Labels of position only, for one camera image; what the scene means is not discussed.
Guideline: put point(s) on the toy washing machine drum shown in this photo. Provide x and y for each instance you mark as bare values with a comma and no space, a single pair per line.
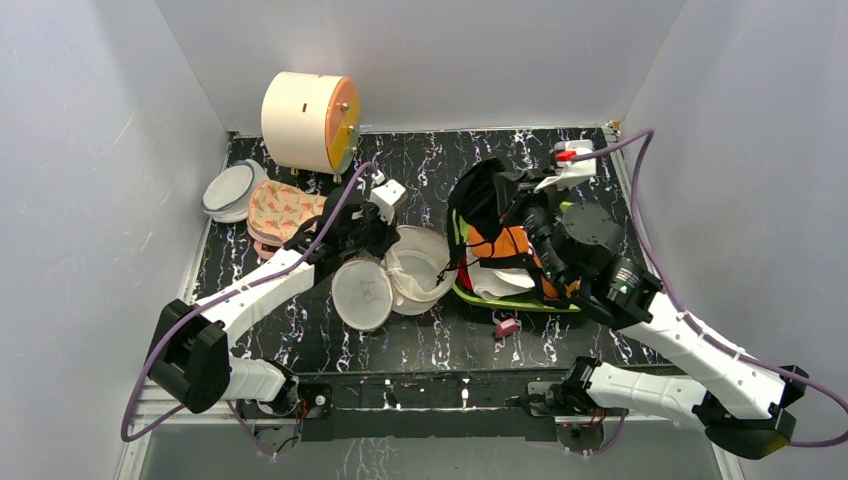
311,122

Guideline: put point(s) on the white garment in basin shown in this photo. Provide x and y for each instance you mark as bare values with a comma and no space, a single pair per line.
498,277

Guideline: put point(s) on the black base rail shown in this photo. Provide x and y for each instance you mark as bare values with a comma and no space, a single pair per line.
429,404

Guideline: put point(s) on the small pink clip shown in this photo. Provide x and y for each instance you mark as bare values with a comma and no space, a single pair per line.
506,327

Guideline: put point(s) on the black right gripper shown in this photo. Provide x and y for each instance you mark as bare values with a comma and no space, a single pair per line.
515,192

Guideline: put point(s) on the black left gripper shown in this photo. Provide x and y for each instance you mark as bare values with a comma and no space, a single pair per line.
389,234

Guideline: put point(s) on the black bra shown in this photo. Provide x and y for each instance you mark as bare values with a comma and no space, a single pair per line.
474,200

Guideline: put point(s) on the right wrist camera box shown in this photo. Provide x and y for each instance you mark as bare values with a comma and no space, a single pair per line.
569,172

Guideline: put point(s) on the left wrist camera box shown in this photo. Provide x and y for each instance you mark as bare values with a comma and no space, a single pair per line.
387,194

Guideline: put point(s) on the orange bra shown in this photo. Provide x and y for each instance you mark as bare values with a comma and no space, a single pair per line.
514,241

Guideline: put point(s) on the green plastic basin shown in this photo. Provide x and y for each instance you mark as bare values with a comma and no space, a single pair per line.
527,302

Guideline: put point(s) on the white mesh laundry bag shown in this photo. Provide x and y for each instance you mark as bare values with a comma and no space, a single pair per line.
413,275

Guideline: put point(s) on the floral print laundry bag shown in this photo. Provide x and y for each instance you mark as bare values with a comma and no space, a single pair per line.
275,213

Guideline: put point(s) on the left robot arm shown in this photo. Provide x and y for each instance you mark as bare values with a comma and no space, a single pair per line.
190,354

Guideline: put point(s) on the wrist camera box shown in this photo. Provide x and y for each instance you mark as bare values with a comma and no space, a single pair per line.
569,172
387,194

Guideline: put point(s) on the small blue-rimmed mesh bag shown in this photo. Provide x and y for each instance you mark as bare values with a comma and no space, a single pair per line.
227,198

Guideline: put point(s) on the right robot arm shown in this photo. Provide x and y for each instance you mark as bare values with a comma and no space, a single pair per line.
740,407

